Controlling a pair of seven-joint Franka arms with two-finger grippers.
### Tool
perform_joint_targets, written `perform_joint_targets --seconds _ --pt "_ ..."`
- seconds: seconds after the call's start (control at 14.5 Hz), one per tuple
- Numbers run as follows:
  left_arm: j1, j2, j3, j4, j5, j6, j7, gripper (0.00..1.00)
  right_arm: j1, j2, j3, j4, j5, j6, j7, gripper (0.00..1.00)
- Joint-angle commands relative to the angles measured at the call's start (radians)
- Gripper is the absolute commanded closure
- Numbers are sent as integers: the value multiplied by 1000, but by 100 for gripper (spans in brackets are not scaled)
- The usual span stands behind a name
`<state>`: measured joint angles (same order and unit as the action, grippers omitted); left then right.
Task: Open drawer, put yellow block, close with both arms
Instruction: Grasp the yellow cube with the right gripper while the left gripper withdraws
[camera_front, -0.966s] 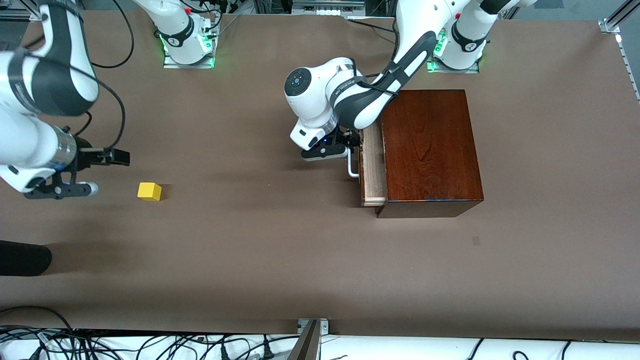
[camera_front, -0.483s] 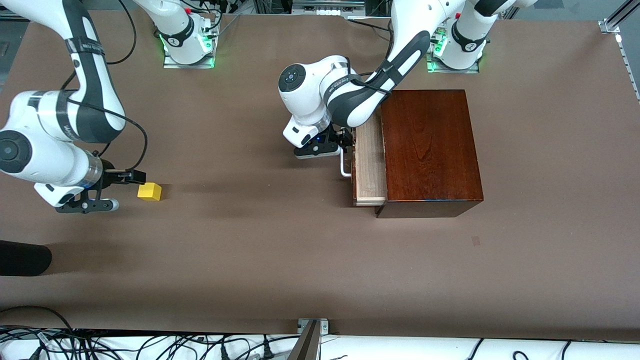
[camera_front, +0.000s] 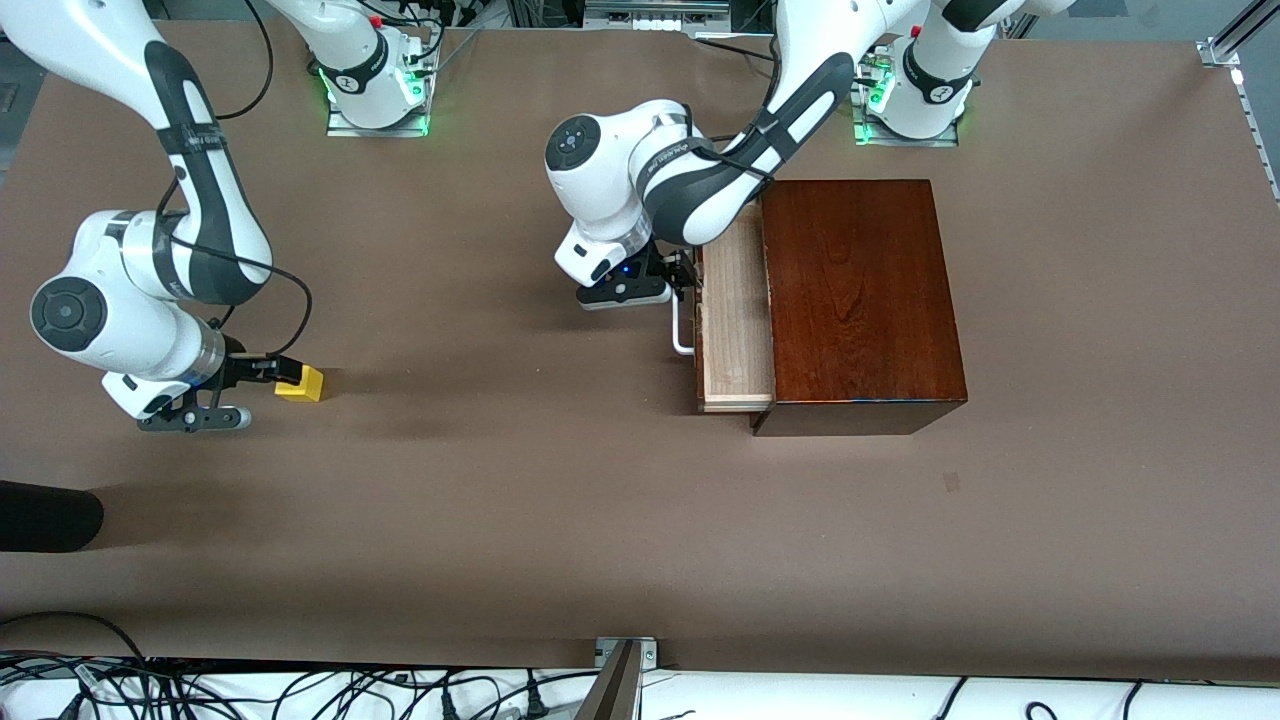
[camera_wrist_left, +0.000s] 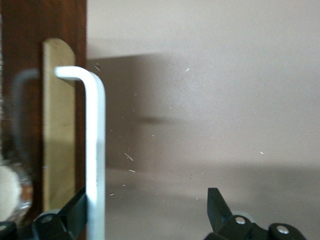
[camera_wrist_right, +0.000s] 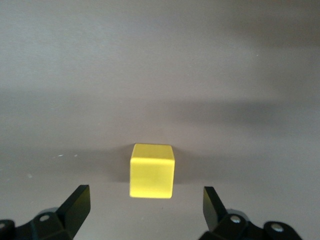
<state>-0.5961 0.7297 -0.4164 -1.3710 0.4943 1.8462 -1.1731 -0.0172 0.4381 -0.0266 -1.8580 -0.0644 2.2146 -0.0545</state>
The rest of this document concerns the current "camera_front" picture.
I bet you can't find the yellow cube block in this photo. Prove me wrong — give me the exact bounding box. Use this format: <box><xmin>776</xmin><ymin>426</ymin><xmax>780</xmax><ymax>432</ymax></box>
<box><xmin>275</xmin><ymin>365</ymin><xmax>325</xmax><ymax>403</ymax></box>

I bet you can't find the wooden drawer with white handle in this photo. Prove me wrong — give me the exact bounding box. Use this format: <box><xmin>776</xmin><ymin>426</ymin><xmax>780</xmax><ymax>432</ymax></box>
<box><xmin>672</xmin><ymin>200</ymin><xmax>777</xmax><ymax>414</ymax></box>

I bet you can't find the dark wooden drawer cabinet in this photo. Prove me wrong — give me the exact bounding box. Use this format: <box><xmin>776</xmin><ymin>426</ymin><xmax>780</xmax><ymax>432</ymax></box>
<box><xmin>752</xmin><ymin>179</ymin><xmax>969</xmax><ymax>437</ymax></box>

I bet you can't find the grey power strip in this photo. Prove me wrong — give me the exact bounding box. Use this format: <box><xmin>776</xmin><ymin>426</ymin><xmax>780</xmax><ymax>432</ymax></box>
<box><xmin>583</xmin><ymin>0</ymin><xmax>733</xmax><ymax>33</ymax></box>

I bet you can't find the black cylindrical object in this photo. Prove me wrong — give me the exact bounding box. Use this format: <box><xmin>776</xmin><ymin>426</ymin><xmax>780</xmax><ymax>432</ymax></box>
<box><xmin>0</xmin><ymin>480</ymin><xmax>105</xmax><ymax>554</ymax></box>

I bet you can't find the brown table cover sheet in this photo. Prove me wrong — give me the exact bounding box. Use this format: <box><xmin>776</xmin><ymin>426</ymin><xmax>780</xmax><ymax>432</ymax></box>
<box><xmin>0</xmin><ymin>18</ymin><xmax>1280</xmax><ymax>683</ymax></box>

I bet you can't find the dark metal beam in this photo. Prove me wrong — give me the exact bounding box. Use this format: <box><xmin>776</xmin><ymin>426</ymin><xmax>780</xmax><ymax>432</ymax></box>
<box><xmin>572</xmin><ymin>640</ymin><xmax>641</xmax><ymax>720</ymax></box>

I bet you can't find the white edge panel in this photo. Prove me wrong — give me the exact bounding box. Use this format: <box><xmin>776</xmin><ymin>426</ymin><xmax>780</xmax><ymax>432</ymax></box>
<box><xmin>0</xmin><ymin>660</ymin><xmax>1280</xmax><ymax>720</ymax></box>

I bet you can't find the aluminium corner profile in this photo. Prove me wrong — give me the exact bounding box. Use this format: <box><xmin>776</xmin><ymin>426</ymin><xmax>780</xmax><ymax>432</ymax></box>
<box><xmin>1197</xmin><ymin>0</ymin><xmax>1280</xmax><ymax>69</ymax></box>

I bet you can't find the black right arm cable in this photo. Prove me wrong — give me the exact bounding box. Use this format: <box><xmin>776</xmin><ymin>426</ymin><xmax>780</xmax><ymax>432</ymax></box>
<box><xmin>155</xmin><ymin>180</ymin><xmax>313</xmax><ymax>363</ymax></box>

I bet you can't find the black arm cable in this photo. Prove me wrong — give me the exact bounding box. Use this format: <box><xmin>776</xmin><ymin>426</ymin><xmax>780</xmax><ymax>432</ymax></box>
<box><xmin>155</xmin><ymin>180</ymin><xmax>313</xmax><ymax>363</ymax></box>
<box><xmin>690</xmin><ymin>20</ymin><xmax>801</xmax><ymax>181</ymax></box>

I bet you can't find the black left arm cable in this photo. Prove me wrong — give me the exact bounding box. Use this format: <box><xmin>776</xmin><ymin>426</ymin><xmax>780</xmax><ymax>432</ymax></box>
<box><xmin>690</xmin><ymin>20</ymin><xmax>801</xmax><ymax>181</ymax></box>

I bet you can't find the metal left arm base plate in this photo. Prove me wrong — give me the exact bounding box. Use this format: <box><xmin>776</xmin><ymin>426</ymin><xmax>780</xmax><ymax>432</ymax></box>
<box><xmin>852</xmin><ymin>48</ymin><xmax>961</xmax><ymax>148</ymax></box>

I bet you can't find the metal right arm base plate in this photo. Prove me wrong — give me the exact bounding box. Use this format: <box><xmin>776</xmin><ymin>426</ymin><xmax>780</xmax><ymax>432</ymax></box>
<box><xmin>326</xmin><ymin>45</ymin><xmax>433</xmax><ymax>138</ymax></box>

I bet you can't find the thin grey cable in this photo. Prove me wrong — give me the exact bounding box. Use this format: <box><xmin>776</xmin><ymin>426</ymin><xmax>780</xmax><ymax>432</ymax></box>
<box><xmin>428</xmin><ymin>28</ymin><xmax>483</xmax><ymax>79</ymax></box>

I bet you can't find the black arched cable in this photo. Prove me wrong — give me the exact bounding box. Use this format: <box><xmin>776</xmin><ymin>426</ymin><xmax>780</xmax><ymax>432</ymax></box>
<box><xmin>0</xmin><ymin>611</ymin><xmax>151</xmax><ymax>663</ymax></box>

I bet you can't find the black looping cable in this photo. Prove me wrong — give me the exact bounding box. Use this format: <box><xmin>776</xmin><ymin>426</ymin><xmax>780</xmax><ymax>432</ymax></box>
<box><xmin>213</xmin><ymin>0</ymin><xmax>276</xmax><ymax>121</ymax></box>

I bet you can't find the black cable tangle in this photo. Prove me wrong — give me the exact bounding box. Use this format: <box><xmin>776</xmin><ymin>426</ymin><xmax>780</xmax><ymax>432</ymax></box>
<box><xmin>0</xmin><ymin>655</ymin><xmax>601</xmax><ymax>720</ymax></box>

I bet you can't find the small aluminium bracket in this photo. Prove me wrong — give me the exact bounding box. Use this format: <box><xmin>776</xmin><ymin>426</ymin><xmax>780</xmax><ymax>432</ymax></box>
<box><xmin>595</xmin><ymin>636</ymin><xmax>661</xmax><ymax>671</ymax></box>

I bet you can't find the perforated metal rail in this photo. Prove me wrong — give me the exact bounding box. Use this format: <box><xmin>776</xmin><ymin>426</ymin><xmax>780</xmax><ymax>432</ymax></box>
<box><xmin>1232</xmin><ymin>65</ymin><xmax>1280</xmax><ymax>206</ymax></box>

